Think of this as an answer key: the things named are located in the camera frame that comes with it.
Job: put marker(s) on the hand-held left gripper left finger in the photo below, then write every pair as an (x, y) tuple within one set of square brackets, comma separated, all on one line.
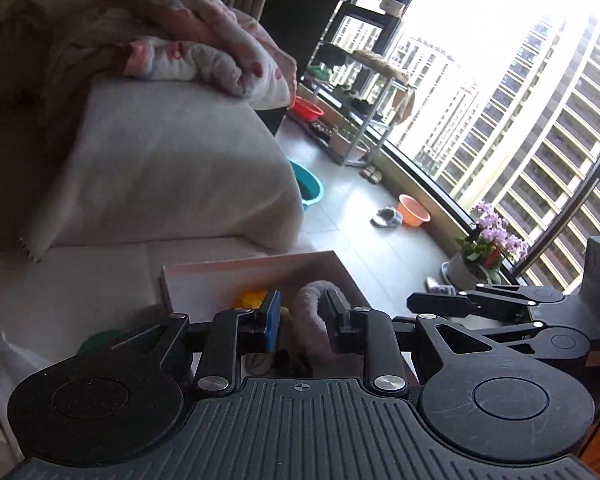
[(272, 321)]

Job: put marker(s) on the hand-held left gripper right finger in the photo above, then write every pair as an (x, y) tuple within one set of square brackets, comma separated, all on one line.
[(336, 321)]

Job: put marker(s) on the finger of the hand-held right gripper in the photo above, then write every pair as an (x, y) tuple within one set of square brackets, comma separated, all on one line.
[(460, 302), (545, 342)]

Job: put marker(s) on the lilac fuzzy sock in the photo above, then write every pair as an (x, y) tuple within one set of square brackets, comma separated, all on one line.
[(308, 321)]

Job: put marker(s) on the pink cardboard box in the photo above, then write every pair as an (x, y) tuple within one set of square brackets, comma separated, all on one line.
[(204, 281)]

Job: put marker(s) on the yellow soft toy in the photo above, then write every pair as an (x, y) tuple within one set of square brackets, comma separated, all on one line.
[(250, 300)]

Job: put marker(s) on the white slippers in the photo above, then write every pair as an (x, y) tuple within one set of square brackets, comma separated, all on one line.
[(441, 285)]

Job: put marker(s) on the potted purple orchid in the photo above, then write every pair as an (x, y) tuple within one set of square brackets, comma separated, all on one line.
[(485, 250)]

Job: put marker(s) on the orange plastic basin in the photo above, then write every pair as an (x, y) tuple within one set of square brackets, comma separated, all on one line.
[(413, 211)]

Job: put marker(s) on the grey fluffy slipper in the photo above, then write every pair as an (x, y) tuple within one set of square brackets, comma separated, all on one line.
[(386, 219)]

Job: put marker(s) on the teal plastic basin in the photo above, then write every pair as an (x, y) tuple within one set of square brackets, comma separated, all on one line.
[(306, 186)]

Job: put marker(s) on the pair of brown shoes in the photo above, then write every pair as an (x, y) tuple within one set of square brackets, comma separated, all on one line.
[(372, 174)]

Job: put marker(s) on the green lid jar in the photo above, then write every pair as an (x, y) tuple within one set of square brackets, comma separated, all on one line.
[(99, 344)]

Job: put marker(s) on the planter with green plants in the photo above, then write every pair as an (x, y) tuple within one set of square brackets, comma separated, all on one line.
[(349, 143)]

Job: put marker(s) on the cream sofa throw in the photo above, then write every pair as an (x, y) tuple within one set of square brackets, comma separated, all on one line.
[(169, 160)]

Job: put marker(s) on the red plastic basin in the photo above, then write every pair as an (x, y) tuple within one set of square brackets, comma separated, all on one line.
[(307, 109)]

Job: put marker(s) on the silver metal shoe rack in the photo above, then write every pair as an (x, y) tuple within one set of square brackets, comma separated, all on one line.
[(375, 67)]

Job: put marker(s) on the white plastic bag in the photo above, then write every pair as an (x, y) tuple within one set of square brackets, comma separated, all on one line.
[(9, 390)]

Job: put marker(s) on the pink floral blanket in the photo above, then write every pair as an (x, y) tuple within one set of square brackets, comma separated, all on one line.
[(204, 25)]

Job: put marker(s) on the black shelf unit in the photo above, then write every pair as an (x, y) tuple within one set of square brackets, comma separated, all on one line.
[(365, 10)]

